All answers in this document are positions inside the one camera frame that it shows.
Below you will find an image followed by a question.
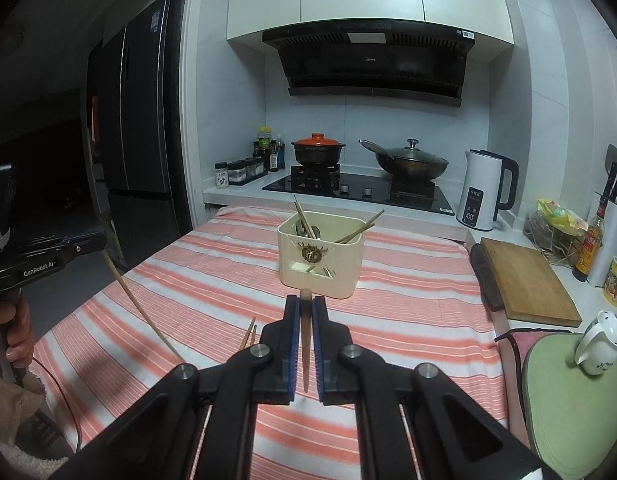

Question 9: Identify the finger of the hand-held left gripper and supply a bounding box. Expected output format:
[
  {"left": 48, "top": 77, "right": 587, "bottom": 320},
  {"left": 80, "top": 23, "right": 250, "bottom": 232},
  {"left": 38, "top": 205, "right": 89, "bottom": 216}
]
[{"left": 62, "top": 230, "right": 108, "bottom": 262}]

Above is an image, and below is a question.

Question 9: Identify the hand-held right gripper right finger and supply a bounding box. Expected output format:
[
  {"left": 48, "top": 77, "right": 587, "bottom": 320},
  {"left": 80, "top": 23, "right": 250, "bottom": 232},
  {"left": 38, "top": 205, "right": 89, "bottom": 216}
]
[{"left": 311, "top": 295, "right": 545, "bottom": 480}]

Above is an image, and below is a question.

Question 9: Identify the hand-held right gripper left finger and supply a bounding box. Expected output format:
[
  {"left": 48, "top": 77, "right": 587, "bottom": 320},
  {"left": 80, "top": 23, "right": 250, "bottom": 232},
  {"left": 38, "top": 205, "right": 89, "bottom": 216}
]
[{"left": 53, "top": 295, "right": 300, "bottom": 480}]

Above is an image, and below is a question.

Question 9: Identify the cream utensil holder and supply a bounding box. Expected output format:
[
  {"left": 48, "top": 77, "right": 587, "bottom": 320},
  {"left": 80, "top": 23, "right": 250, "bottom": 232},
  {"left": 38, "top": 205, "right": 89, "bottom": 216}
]
[{"left": 277, "top": 211, "right": 365, "bottom": 301}]

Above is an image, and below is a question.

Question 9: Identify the person's left forearm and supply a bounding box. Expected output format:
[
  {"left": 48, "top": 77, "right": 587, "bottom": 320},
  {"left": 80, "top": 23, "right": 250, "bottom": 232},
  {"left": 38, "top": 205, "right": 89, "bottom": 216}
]
[{"left": 0, "top": 367, "right": 48, "bottom": 463}]

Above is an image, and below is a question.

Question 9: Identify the person's left hand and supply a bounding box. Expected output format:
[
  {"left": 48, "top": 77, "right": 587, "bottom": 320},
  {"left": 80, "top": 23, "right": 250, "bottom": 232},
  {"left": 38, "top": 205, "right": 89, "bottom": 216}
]
[{"left": 0, "top": 299, "right": 34, "bottom": 367}]

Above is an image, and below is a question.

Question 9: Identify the pink white striped tablecloth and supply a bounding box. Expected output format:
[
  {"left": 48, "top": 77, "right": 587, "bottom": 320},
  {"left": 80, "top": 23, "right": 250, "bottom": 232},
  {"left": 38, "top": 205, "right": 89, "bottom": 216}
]
[{"left": 28, "top": 204, "right": 533, "bottom": 480}]

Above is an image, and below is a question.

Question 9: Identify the dark refrigerator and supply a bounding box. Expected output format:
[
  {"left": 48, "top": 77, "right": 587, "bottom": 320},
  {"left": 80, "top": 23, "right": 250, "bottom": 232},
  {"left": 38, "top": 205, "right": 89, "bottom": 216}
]
[{"left": 85, "top": 0, "right": 172, "bottom": 272}]

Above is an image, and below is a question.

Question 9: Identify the black gas cooktop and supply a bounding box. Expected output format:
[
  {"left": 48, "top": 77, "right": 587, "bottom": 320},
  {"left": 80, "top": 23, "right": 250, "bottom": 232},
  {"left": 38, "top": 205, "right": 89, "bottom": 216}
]
[{"left": 261, "top": 167, "right": 455, "bottom": 217}]

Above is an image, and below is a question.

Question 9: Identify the pink cloth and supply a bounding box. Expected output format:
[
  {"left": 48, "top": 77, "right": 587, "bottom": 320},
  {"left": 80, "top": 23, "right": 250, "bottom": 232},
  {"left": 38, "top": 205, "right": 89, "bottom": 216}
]
[{"left": 495, "top": 326, "right": 575, "bottom": 442}]

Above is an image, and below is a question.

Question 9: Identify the black clay pot orange lid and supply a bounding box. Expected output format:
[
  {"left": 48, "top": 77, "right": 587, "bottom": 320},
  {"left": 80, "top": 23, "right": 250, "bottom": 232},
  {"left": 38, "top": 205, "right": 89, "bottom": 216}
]
[{"left": 291, "top": 132, "right": 347, "bottom": 167}]

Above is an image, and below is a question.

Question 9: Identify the wok with glass lid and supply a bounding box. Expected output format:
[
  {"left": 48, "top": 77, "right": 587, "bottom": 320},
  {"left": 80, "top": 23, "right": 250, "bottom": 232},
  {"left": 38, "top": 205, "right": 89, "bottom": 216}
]
[{"left": 373, "top": 138, "right": 450, "bottom": 181}]

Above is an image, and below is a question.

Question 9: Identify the wooden cutting board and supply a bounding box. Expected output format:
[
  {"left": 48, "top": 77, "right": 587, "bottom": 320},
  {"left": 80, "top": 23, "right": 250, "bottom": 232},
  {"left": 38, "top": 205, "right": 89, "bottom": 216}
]
[{"left": 480, "top": 237, "right": 583, "bottom": 329}]

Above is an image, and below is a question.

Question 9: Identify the white electric kettle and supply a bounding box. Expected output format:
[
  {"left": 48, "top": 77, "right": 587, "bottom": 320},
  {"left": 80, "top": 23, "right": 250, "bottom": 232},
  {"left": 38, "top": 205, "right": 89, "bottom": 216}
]
[{"left": 456, "top": 148, "right": 520, "bottom": 233}]

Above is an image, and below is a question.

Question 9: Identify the green seat cushion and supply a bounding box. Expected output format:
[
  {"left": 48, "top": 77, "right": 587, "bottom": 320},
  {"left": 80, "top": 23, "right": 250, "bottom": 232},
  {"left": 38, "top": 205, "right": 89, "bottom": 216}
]
[{"left": 520, "top": 332, "right": 617, "bottom": 480}]

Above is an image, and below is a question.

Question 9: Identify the white teapot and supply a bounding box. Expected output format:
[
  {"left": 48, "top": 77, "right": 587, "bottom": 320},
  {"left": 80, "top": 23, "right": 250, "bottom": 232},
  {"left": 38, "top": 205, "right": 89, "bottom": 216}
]
[{"left": 573, "top": 307, "right": 617, "bottom": 377}]

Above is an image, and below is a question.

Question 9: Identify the red label sauce bottle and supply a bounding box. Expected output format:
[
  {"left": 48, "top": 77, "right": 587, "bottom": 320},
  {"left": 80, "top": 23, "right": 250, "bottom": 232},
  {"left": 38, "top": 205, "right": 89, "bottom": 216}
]
[{"left": 571, "top": 204, "right": 605, "bottom": 283}]

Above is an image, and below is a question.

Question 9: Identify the black range hood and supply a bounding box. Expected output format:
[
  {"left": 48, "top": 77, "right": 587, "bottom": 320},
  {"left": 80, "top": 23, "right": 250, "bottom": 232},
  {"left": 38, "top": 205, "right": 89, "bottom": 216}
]
[{"left": 261, "top": 22, "right": 477, "bottom": 108}]

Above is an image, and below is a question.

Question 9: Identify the white knife block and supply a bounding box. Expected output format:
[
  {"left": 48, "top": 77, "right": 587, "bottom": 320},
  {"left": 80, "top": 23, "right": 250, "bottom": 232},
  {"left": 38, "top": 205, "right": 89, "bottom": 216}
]
[{"left": 585, "top": 199, "right": 617, "bottom": 287}]

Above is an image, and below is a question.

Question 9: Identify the red cable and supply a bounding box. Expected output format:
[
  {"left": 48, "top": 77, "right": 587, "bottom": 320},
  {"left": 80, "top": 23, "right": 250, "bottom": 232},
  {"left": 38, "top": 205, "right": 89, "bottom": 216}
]
[{"left": 31, "top": 356, "right": 85, "bottom": 455}]

